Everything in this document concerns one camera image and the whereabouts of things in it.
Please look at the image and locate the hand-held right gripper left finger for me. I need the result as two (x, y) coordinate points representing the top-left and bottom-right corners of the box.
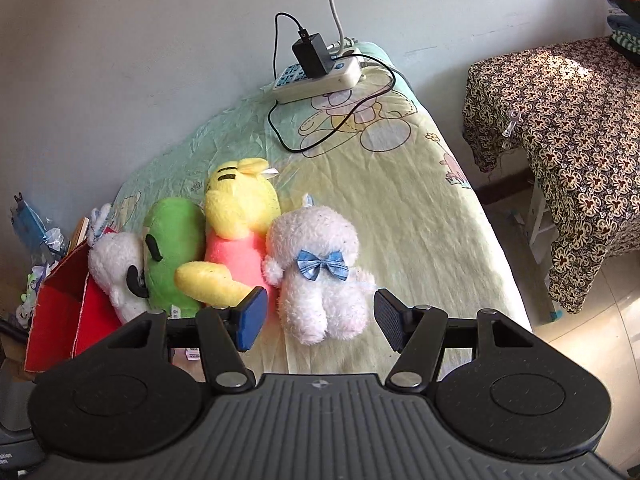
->
(102, 287), (269, 393)

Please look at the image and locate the red cardboard box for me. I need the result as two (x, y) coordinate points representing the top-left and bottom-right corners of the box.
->
(25, 245), (126, 373)

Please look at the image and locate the blue packet in plastic bag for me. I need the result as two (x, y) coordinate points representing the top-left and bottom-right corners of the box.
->
(10, 192), (66, 261)

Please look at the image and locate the small white plush rabbit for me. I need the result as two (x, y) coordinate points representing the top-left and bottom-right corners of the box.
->
(88, 203), (151, 326)

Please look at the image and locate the large white plush rabbit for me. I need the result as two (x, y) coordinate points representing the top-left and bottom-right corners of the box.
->
(262, 194), (376, 346)

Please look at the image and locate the white power strip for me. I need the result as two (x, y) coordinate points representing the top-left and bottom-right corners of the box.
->
(271, 37), (366, 106)

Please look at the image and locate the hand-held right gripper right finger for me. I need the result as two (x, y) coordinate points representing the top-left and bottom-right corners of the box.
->
(373, 288), (536, 392)

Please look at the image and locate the black charger cable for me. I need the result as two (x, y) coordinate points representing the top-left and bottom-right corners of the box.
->
(267, 12), (397, 155)

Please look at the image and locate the green plush toy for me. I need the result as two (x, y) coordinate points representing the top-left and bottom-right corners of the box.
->
(142, 198), (207, 318)

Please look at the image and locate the small green plush figure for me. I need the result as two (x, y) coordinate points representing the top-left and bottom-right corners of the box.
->
(24, 266), (51, 296)

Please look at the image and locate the black power adapter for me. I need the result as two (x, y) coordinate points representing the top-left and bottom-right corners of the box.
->
(292, 33), (335, 80)

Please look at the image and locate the white table frame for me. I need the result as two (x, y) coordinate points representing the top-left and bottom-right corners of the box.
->
(520, 180), (558, 263)

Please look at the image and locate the grey power cord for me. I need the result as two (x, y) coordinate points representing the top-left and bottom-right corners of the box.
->
(316, 0), (347, 53)

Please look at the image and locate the yellow plush tiger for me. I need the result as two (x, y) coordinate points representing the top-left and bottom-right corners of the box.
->
(174, 157), (283, 311)

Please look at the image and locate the stack of folded clothes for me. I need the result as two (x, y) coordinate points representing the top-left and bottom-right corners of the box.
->
(600, 0), (640, 66)

